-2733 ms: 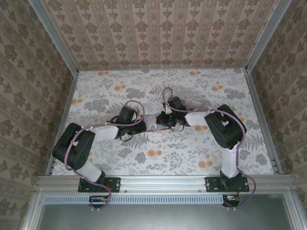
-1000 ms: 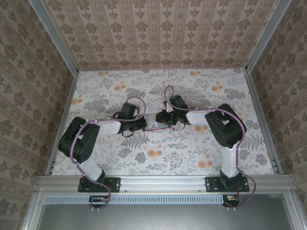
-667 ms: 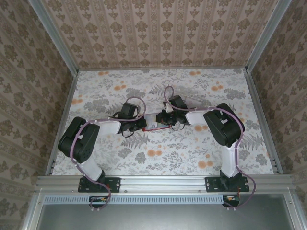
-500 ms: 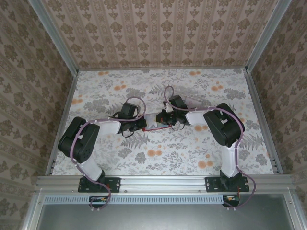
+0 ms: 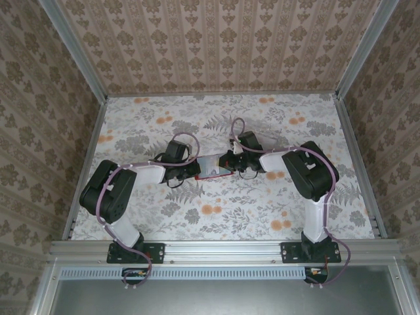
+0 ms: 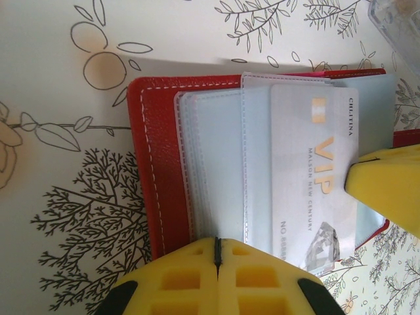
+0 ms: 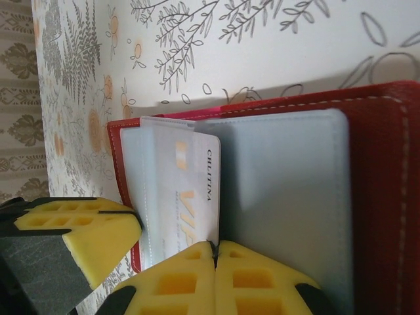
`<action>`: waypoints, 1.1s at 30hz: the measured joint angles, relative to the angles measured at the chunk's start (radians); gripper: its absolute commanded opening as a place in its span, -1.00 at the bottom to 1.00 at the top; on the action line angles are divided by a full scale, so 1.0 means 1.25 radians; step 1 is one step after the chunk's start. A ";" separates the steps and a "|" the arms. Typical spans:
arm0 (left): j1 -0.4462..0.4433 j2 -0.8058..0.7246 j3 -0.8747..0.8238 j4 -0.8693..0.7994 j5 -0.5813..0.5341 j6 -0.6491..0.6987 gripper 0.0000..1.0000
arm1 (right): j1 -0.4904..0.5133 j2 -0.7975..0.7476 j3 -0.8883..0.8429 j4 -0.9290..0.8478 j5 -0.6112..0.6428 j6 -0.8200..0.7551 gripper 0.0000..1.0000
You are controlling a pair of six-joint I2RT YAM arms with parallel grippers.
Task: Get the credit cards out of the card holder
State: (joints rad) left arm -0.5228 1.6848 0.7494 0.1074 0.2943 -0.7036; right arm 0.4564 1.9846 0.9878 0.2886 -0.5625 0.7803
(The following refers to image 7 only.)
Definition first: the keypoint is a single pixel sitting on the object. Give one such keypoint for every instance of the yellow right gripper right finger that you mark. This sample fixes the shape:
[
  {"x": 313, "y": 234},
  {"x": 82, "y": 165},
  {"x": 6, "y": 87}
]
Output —
[{"x": 256, "y": 285}]

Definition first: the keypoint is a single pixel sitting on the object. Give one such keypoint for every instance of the red leather card holder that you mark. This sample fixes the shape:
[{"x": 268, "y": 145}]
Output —
[{"x": 377, "y": 164}]

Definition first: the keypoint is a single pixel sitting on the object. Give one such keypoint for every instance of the floral patterned table cover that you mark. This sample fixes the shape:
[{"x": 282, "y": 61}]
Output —
[{"x": 262, "y": 49}]

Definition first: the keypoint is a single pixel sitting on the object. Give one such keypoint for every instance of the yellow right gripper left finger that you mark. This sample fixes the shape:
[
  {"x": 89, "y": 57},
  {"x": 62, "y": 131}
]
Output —
[{"x": 177, "y": 285}]

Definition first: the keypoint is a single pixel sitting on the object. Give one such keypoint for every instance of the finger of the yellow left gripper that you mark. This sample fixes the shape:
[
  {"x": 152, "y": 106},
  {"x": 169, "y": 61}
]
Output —
[
  {"x": 105, "y": 243},
  {"x": 82, "y": 205}
]

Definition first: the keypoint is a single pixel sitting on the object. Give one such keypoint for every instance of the white gold VIP card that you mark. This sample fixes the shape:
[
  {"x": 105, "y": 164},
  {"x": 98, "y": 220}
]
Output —
[{"x": 203, "y": 183}]

